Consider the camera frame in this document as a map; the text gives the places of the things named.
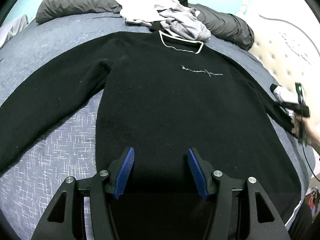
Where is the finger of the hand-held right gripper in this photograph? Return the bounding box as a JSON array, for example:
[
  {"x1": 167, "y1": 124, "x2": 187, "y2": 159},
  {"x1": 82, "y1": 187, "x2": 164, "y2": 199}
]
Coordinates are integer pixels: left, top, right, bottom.
[{"x1": 274, "y1": 100, "x2": 298, "y2": 110}]

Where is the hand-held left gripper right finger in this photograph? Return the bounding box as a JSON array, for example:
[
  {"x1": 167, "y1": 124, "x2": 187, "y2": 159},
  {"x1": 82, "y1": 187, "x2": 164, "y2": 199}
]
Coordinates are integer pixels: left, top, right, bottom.
[{"x1": 187, "y1": 148, "x2": 290, "y2": 240}]

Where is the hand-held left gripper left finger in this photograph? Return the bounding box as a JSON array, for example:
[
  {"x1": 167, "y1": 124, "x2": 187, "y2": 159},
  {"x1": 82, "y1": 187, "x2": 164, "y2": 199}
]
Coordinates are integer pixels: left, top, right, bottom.
[{"x1": 31, "y1": 147, "x2": 135, "y2": 240}]

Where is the black sweater with white trim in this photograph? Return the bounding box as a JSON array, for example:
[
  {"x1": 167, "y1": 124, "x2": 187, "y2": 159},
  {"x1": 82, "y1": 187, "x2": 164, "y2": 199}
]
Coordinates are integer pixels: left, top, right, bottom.
[{"x1": 0, "y1": 30, "x2": 304, "y2": 240}]

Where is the person's right forearm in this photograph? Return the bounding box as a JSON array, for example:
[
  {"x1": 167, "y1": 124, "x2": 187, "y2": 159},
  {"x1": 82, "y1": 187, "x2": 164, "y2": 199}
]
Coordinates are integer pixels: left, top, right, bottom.
[{"x1": 307, "y1": 122, "x2": 320, "y2": 157}]

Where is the person's right hand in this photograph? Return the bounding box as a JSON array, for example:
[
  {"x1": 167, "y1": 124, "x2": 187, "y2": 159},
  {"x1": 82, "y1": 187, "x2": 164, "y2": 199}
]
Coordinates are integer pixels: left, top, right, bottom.
[{"x1": 291, "y1": 114, "x2": 313, "y2": 146}]

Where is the cream tufted headboard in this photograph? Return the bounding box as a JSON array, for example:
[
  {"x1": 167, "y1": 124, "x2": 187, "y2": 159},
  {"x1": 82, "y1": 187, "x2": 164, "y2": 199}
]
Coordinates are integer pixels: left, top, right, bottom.
[{"x1": 240, "y1": 1, "x2": 320, "y2": 105}]

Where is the bed with blue sheet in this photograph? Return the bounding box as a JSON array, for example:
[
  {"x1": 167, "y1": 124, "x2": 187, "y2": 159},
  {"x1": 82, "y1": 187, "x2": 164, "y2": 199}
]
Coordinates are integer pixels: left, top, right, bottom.
[{"x1": 0, "y1": 11, "x2": 318, "y2": 240}]

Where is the colourful clutter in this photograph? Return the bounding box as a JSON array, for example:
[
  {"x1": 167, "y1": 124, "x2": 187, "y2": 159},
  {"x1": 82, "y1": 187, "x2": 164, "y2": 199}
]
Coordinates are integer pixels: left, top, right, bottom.
[{"x1": 306, "y1": 186, "x2": 320, "y2": 213}]

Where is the grey garment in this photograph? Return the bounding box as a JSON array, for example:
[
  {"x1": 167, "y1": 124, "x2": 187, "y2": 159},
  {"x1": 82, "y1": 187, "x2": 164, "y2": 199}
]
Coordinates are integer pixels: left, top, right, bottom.
[{"x1": 154, "y1": 4, "x2": 212, "y2": 41}]

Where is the black cloth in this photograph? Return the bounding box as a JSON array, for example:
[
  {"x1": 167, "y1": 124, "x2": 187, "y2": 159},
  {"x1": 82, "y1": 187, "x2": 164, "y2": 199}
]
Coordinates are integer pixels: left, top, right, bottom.
[{"x1": 149, "y1": 21, "x2": 173, "y2": 34}]

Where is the small grey cloth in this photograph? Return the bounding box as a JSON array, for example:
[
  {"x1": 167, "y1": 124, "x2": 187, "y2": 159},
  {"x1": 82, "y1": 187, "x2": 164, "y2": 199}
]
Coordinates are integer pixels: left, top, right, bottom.
[{"x1": 125, "y1": 17, "x2": 152, "y2": 28}]

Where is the white shirt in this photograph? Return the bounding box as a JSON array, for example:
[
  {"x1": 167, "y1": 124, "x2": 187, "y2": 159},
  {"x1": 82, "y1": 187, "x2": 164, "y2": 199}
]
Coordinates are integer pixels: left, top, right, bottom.
[{"x1": 112, "y1": 0, "x2": 185, "y2": 27}]

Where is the light purple blanket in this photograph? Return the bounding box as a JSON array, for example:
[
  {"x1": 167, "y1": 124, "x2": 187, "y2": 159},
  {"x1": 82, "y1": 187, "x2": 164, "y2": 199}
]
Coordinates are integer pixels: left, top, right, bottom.
[{"x1": 0, "y1": 14, "x2": 29, "y2": 49}]

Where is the black cable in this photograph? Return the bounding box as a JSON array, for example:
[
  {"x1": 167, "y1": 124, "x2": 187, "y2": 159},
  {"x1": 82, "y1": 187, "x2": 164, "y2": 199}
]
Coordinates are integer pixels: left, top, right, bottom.
[{"x1": 301, "y1": 142, "x2": 320, "y2": 182}]

